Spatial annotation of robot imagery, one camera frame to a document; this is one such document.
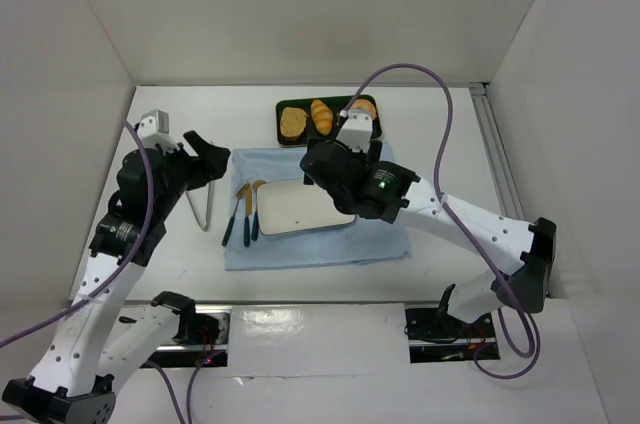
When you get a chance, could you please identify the light blue cloth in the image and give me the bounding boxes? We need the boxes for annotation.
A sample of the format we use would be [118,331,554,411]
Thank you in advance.
[225,147,410,271]

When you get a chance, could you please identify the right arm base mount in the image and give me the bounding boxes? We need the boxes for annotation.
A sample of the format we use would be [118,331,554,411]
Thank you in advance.
[404,307,500,364]

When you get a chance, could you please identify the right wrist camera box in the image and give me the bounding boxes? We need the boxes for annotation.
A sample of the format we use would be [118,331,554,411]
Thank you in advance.
[336,108,373,153]

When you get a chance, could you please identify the metal tongs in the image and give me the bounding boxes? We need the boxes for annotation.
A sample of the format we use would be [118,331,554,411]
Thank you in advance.
[186,182,215,232]

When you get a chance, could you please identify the yellow croissant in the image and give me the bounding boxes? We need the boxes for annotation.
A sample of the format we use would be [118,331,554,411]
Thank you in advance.
[310,99,333,136]

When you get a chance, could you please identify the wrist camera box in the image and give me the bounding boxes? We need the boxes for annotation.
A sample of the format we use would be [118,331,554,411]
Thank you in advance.
[336,108,373,153]
[137,109,169,138]

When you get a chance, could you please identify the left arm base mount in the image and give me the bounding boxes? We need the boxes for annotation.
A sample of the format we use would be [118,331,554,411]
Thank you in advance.
[148,306,231,369]

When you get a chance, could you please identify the gold fork teal handle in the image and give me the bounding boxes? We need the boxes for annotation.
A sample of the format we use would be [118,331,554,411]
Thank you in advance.
[221,182,249,247]

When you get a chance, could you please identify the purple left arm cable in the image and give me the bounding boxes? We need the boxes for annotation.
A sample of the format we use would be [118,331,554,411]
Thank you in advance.
[0,119,156,350]

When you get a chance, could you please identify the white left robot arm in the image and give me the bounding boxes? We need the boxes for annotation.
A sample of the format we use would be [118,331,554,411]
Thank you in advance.
[2,131,230,423]

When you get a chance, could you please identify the gold spoon teal handle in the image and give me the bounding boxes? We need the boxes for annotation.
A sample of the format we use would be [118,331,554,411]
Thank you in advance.
[251,180,266,241]

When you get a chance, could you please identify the white rectangular plate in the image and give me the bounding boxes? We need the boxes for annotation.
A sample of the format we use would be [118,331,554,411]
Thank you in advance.
[257,179,356,237]

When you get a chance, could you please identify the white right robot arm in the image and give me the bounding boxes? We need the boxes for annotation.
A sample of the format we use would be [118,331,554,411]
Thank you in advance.
[300,141,557,326]

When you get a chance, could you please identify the left bread slice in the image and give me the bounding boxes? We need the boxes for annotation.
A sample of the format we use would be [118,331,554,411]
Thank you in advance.
[279,107,307,140]

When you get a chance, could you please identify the gold knife teal handle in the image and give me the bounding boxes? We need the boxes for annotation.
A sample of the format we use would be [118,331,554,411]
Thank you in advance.
[243,182,253,247]

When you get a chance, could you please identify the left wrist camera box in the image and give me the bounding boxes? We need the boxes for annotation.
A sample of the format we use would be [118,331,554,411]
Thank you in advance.
[137,109,169,138]

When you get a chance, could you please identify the orange bagel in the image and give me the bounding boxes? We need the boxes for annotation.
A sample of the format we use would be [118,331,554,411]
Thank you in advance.
[351,99,377,120]

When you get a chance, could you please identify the dark green tray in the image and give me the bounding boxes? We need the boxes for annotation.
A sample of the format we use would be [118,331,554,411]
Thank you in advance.
[275,96,351,147]

